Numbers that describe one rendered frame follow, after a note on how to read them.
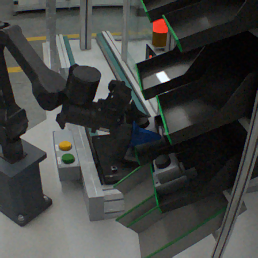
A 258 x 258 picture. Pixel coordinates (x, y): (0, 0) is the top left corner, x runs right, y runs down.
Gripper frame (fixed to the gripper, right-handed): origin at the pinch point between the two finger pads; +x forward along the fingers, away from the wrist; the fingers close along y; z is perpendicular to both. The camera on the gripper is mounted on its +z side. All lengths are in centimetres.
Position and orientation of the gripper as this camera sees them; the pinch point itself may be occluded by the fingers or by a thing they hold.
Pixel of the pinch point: (144, 127)
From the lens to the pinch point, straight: 83.9
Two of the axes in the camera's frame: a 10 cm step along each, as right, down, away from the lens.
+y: -0.1, -5.7, 8.2
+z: 2.9, -7.9, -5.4
